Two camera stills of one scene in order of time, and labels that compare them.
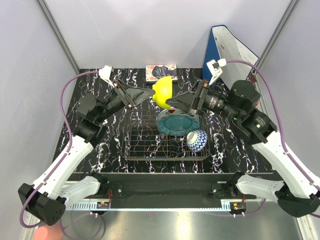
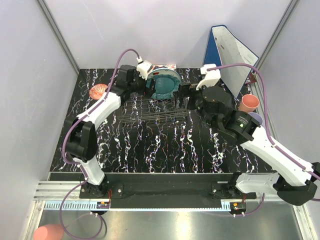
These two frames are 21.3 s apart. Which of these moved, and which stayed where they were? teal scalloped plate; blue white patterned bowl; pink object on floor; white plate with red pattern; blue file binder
Moved: blue white patterned bowl; teal scalloped plate; white plate with red pattern
Stayed: pink object on floor; blue file binder
